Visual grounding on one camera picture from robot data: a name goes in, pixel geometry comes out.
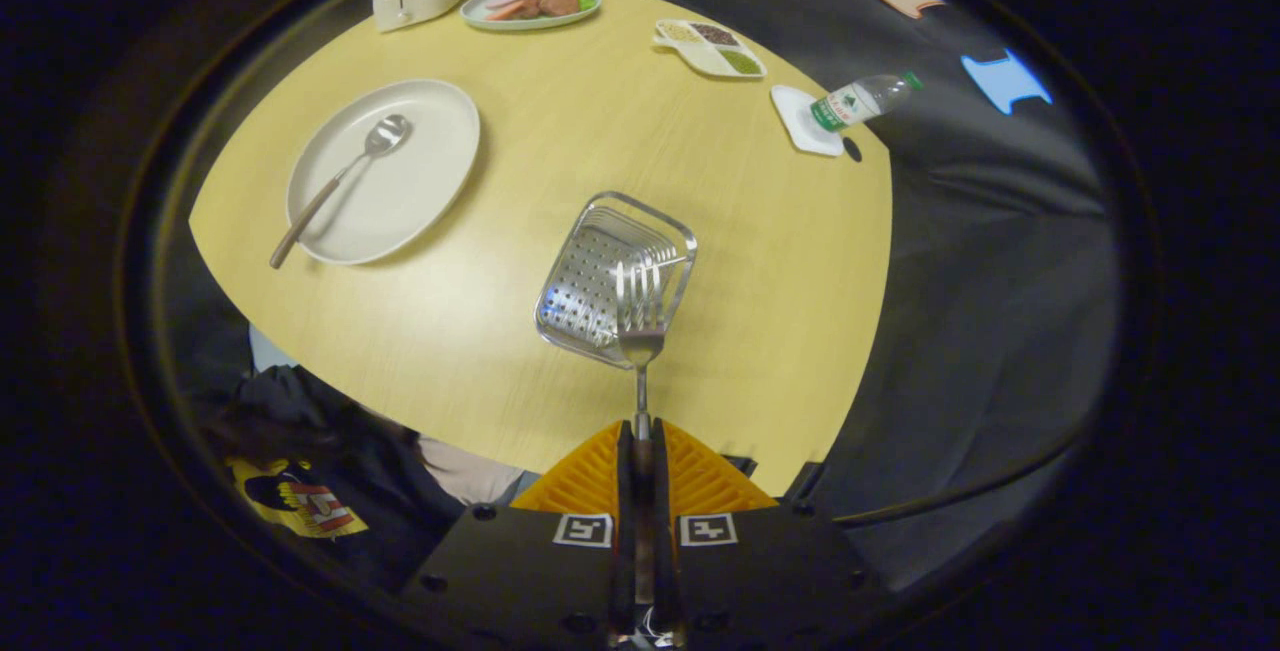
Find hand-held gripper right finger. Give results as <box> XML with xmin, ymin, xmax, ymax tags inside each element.
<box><xmin>645</xmin><ymin>419</ymin><xmax>873</xmax><ymax>648</ymax></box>

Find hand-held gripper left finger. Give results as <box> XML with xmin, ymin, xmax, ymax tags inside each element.
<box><xmin>400</xmin><ymin>419</ymin><xmax>641</xmax><ymax>648</ymax></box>

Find fork with wooden handle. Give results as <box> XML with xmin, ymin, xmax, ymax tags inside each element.
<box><xmin>613</xmin><ymin>259</ymin><xmax>669</xmax><ymax>624</ymax></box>

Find spoon with wooden handle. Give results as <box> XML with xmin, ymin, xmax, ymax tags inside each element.
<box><xmin>268</xmin><ymin>114</ymin><xmax>413</xmax><ymax>270</ymax></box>

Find metal perforated drainer basket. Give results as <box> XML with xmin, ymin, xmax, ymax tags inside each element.
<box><xmin>533</xmin><ymin>191</ymin><xmax>699</xmax><ymax>372</ymax></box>

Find person's dark printed clothing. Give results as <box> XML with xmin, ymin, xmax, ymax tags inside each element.
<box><xmin>195</xmin><ymin>326</ymin><xmax>531</xmax><ymax>587</ymax></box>

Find large white plate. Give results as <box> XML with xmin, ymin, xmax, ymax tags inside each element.
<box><xmin>286</xmin><ymin>79</ymin><xmax>482</xmax><ymax>267</ymax></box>

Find white square coaster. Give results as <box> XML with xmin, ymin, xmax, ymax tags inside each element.
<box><xmin>770</xmin><ymin>84</ymin><xmax>849</xmax><ymax>158</ymax></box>

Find clear plastic water bottle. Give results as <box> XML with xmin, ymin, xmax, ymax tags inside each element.
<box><xmin>808</xmin><ymin>71</ymin><xmax>925</xmax><ymax>134</ymax></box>

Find white divided condiment dish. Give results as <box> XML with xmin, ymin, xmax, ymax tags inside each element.
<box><xmin>653</xmin><ymin>18</ymin><xmax>768</xmax><ymax>80</ymax></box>

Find pale green plate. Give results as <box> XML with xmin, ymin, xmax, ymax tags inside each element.
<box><xmin>460</xmin><ymin>0</ymin><xmax>603</xmax><ymax>32</ymax></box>

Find black metal frame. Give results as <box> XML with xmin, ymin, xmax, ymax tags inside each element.
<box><xmin>780</xmin><ymin>461</ymin><xmax>827</xmax><ymax>504</ymax></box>

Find black cable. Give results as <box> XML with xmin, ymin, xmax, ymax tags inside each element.
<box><xmin>830</xmin><ymin>431</ymin><xmax>1093</xmax><ymax>530</ymax></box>

